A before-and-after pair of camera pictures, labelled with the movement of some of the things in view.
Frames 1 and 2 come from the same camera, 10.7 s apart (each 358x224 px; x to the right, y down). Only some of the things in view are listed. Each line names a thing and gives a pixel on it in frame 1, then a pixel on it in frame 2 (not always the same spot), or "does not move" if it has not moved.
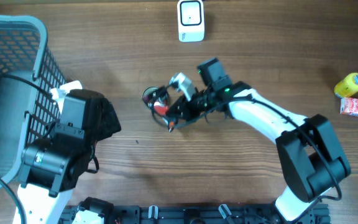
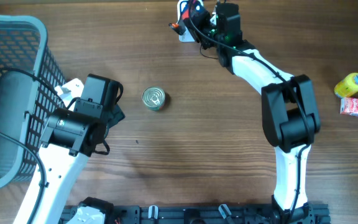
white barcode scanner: x=191 y=20 does not move
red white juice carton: x=353 y=106 does not move
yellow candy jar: x=349 y=85 does not move
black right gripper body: x=201 y=100 to x=204 y=32
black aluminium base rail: x=202 y=214 does not move
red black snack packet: x=161 y=110 to x=188 y=8
